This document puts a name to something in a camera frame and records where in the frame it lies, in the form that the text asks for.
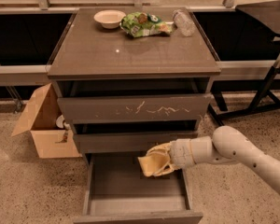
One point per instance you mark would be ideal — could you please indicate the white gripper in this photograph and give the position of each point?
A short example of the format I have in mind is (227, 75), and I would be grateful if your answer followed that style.
(180, 153)

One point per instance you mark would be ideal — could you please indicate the yellow sponge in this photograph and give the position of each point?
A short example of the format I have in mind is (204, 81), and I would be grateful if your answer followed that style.
(152, 164)

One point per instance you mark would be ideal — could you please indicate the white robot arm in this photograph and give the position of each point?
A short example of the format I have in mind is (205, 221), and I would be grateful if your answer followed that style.
(227, 145)

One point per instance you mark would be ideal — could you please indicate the grey top drawer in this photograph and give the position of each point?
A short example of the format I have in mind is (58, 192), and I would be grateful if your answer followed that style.
(133, 100)

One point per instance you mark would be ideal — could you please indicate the grey drawer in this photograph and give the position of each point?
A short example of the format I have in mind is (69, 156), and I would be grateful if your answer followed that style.
(133, 100)
(117, 192)
(130, 136)

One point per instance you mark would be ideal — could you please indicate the grey bottom drawer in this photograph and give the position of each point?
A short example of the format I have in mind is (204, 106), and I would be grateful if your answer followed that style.
(117, 192)

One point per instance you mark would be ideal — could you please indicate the grey middle drawer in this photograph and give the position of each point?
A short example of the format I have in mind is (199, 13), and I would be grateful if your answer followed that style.
(130, 136)

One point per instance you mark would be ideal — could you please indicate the grey drawer cabinet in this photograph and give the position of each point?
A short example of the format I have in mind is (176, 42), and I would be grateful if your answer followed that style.
(90, 52)

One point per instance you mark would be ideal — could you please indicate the white item in box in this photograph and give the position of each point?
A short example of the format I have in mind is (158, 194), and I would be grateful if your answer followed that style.
(60, 122)

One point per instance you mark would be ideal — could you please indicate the open cardboard box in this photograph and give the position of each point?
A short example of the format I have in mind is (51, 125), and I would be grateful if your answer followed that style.
(39, 119)

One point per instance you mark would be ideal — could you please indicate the green chip bag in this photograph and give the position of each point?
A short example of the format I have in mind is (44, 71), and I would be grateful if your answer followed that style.
(142, 24)

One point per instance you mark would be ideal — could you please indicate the clear plastic bottle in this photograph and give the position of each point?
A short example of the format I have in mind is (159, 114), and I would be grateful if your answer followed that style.
(184, 22)

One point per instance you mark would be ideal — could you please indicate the white bowl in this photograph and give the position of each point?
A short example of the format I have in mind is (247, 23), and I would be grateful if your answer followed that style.
(109, 19)

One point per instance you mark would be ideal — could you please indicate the black side table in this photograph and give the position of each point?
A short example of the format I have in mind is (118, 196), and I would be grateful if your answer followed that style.
(268, 14)

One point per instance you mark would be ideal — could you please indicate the metal window railing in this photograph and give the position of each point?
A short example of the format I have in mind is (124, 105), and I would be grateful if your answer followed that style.
(18, 73)

